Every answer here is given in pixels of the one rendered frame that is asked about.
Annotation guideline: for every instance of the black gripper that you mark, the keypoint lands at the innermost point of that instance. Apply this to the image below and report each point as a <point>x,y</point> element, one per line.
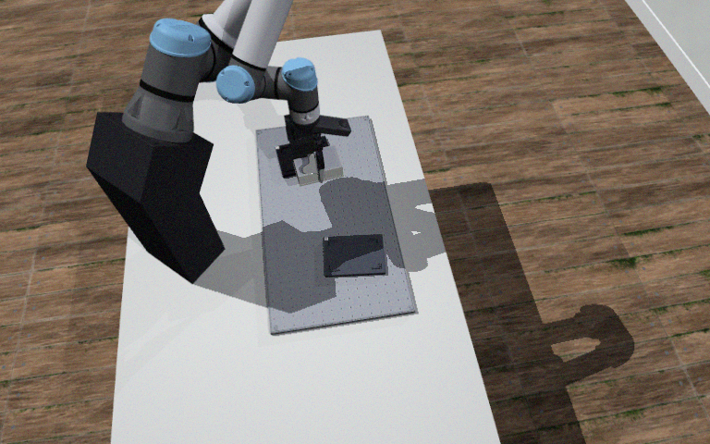
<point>304,142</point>

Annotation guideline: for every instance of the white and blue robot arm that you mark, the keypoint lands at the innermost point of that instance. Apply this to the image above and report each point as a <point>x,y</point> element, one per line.
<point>182,54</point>

